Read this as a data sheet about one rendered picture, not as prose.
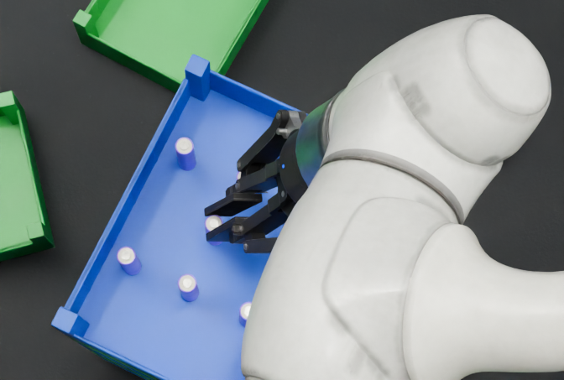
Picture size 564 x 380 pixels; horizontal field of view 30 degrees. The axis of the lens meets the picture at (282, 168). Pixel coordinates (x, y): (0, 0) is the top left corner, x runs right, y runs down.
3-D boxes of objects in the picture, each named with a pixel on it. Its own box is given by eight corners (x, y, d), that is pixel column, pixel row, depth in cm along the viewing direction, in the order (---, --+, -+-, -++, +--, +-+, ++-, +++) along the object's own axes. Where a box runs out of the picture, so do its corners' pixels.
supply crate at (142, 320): (195, 79, 113) (191, 52, 105) (366, 157, 112) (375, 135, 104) (62, 333, 106) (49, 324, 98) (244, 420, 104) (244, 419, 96)
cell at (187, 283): (185, 280, 107) (182, 270, 101) (201, 288, 107) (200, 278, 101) (178, 296, 107) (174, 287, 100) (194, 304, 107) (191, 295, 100)
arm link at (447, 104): (349, 44, 79) (279, 183, 73) (476, -47, 66) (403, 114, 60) (457, 124, 82) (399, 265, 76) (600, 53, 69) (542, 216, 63)
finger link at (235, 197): (233, 200, 97) (233, 192, 97) (203, 216, 103) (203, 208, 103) (263, 201, 98) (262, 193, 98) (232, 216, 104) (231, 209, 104)
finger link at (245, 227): (326, 184, 89) (328, 200, 88) (268, 225, 98) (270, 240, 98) (284, 182, 87) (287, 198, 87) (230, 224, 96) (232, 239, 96)
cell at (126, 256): (128, 254, 108) (122, 242, 101) (144, 262, 107) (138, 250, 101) (120, 270, 107) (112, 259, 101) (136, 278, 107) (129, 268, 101)
